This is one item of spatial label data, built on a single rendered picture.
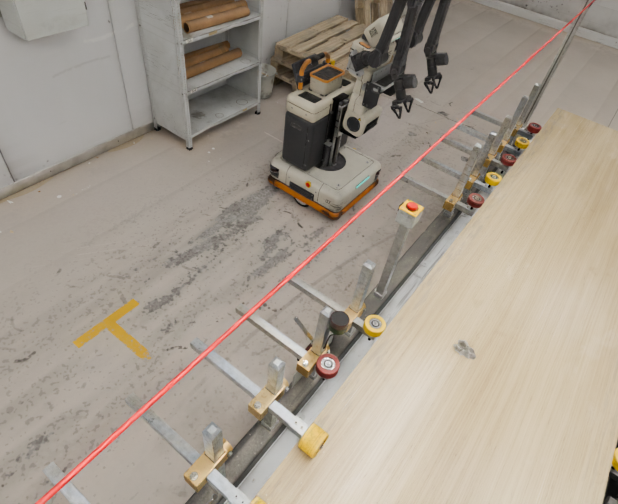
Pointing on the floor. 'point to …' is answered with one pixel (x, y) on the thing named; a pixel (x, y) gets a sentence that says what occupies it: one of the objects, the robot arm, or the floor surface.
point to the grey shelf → (151, 17)
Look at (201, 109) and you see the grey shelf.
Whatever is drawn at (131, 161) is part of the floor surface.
